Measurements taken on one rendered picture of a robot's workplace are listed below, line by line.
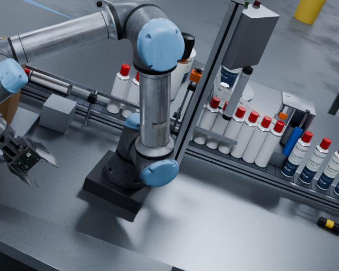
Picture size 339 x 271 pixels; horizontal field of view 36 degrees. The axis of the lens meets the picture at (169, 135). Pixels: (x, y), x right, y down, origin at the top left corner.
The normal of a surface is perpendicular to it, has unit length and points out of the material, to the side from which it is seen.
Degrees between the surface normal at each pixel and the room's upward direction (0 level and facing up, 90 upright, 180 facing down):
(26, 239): 0
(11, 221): 0
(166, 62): 84
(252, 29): 90
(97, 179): 1
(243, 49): 90
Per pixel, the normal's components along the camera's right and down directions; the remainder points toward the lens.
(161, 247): 0.30, -0.80
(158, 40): 0.37, 0.50
